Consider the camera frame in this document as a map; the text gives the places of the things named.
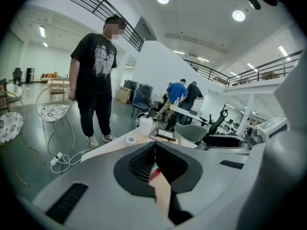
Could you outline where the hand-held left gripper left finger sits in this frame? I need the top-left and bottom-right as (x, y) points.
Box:
(33, 141), (176, 230)

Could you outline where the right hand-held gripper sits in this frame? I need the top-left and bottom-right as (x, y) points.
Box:
(236, 53), (307, 230)

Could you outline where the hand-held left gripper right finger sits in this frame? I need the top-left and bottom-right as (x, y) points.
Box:
(155, 141), (251, 230)

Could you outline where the black office chair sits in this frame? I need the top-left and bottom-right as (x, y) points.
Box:
(202, 109), (250, 153)

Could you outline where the grey shell chair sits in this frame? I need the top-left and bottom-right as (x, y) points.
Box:
(173, 123), (214, 145)

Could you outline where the white power strip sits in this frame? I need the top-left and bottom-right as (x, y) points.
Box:
(49, 152), (64, 167)

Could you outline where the white paper roll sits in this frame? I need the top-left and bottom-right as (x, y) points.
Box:
(138, 115), (154, 137)

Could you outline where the floral seat cushion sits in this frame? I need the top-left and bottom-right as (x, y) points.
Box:
(39, 103), (71, 123)
(0, 112), (24, 144)

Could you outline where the blue chair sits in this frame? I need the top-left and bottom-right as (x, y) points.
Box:
(131, 88), (154, 118)

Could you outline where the cardboard box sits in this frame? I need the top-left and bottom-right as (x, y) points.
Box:
(116, 85), (133, 104)

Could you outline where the black stair railing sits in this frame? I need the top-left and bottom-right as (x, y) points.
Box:
(37, 0), (145, 54)

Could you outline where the white cable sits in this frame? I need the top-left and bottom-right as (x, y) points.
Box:
(51, 148), (94, 175)

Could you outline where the black picture frame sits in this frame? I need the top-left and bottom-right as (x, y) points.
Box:
(154, 128), (177, 142)

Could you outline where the wire chair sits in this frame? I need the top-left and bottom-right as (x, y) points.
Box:
(0, 91), (47, 163)
(35, 83), (76, 154)

